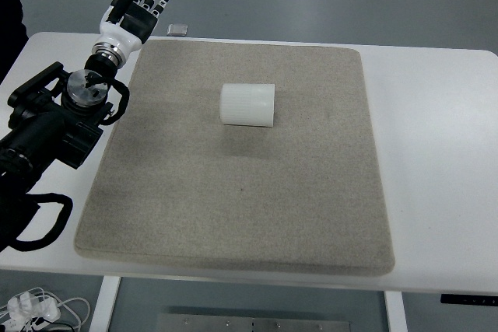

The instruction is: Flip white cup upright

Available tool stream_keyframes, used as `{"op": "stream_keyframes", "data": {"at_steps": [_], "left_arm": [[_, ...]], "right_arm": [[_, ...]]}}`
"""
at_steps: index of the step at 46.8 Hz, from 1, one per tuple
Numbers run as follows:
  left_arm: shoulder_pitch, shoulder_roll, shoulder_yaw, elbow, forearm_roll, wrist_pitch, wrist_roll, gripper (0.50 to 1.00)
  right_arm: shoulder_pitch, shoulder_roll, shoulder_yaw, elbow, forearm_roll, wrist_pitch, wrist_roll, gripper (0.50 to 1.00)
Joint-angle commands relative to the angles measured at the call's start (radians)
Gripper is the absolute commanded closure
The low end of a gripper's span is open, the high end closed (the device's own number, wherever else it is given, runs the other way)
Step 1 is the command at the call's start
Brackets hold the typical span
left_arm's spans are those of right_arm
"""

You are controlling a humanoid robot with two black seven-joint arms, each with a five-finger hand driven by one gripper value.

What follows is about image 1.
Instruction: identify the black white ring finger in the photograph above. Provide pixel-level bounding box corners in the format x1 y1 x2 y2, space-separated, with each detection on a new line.
151 0 169 17

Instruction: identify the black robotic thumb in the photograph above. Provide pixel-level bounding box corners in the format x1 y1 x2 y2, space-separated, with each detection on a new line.
107 0 134 23

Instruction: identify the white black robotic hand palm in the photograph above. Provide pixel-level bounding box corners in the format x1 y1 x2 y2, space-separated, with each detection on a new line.
92 5 160 68

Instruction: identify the white ribbed cup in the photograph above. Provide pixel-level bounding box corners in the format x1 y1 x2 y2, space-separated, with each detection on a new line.
219 83 275 128

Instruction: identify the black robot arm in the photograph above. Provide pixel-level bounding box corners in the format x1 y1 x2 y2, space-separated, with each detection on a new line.
1 0 169 252

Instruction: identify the small grey square floor plate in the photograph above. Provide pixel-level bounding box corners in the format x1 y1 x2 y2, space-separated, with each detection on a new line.
167 23 188 37

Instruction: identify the beige felt mat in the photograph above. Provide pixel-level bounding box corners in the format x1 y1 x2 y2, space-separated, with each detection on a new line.
74 39 395 276

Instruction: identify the white table leg left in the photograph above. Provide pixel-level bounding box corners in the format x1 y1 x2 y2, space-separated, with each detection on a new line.
89 276 121 332

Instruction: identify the white table leg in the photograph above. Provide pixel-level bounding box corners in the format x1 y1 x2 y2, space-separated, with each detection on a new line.
384 291 408 332
89 276 121 332

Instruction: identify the white table leg right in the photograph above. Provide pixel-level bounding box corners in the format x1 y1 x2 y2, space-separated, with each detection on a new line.
384 291 408 332

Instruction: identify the black table control panel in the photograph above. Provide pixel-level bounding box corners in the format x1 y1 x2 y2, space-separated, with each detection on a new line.
440 294 498 307

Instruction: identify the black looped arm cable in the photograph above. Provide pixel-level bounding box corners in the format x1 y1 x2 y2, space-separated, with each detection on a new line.
9 192 74 252

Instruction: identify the white power strip with cables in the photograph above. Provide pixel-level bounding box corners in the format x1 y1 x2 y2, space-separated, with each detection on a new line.
1 287 92 331

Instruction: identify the grey metal base plate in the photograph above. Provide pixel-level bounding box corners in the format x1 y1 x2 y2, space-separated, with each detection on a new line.
156 313 351 332

